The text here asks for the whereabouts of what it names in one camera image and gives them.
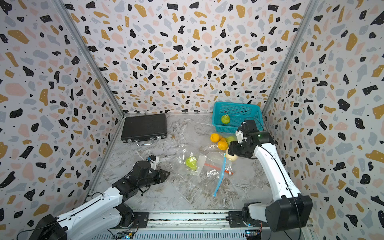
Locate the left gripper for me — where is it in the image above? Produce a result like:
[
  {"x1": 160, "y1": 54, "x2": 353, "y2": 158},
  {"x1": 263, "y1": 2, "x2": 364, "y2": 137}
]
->
[{"x1": 137, "y1": 168, "x2": 171, "y2": 190}]

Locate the beige round fruit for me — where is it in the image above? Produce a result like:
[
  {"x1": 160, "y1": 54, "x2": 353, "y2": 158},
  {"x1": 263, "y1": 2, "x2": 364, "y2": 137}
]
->
[{"x1": 226, "y1": 153, "x2": 239, "y2": 162}]

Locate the green apple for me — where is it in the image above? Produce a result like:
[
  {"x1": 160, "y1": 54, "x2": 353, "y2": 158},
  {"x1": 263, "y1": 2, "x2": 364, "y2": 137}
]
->
[{"x1": 186, "y1": 156, "x2": 198, "y2": 171}]

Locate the green pear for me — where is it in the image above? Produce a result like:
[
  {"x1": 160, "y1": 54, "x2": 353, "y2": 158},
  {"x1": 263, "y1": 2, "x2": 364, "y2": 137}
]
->
[{"x1": 221, "y1": 114, "x2": 231, "y2": 125}]

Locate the clear blue zip-top bag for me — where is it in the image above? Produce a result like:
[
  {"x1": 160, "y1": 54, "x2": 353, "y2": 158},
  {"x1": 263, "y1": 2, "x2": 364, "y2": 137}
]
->
[{"x1": 171, "y1": 149, "x2": 234, "y2": 197}]

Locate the clear red zip-top bag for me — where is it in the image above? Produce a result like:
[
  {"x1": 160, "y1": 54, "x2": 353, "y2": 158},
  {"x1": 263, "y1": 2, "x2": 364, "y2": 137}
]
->
[{"x1": 205, "y1": 163, "x2": 233, "y2": 176}]

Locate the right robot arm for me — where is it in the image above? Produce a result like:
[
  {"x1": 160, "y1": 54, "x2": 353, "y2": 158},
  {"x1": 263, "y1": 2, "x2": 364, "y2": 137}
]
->
[{"x1": 227, "y1": 120, "x2": 313, "y2": 232}]

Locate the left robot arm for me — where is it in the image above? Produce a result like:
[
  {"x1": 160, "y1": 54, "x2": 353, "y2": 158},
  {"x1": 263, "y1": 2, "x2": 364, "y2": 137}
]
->
[{"x1": 29, "y1": 161, "x2": 170, "y2": 240}]

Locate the green lime fruit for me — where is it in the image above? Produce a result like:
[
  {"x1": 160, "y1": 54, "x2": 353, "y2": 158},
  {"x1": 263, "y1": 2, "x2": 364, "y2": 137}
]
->
[{"x1": 226, "y1": 136, "x2": 237, "y2": 145}]

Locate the orange fruit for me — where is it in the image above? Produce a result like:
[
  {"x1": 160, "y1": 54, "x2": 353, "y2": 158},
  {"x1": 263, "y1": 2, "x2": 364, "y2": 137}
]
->
[{"x1": 217, "y1": 138, "x2": 229, "y2": 151}]

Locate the yellow lemon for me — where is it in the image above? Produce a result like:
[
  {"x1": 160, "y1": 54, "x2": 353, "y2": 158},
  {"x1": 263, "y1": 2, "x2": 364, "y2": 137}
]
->
[{"x1": 210, "y1": 133, "x2": 222, "y2": 143}]

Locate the teal plastic basket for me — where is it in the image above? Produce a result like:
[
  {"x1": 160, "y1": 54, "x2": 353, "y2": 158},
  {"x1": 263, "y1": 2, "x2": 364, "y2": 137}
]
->
[{"x1": 212, "y1": 102, "x2": 264, "y2": 134}]

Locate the black briefcase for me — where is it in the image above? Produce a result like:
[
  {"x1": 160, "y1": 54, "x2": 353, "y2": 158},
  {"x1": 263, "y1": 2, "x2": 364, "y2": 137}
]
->
[{"x1": 121, "y1": 114, "x2": 167, "y2": 147}]

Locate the green circuit board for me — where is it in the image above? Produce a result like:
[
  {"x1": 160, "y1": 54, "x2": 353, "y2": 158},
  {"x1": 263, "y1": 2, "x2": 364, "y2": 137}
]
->
[{"x1": 114, "y1": 232, "x2": 134, "y2": 240}]

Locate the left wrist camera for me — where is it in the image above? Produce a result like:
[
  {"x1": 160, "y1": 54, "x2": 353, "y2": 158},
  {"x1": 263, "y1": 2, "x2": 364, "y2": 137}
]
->
[{"x1": 147, "y1": 155, "x2": 160, "y2": 171}]

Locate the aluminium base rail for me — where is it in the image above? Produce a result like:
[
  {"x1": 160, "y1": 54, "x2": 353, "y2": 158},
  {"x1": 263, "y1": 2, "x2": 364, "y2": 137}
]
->
[{"x1": 87, "y1": 210, "x2": 318, "y2": 240}]

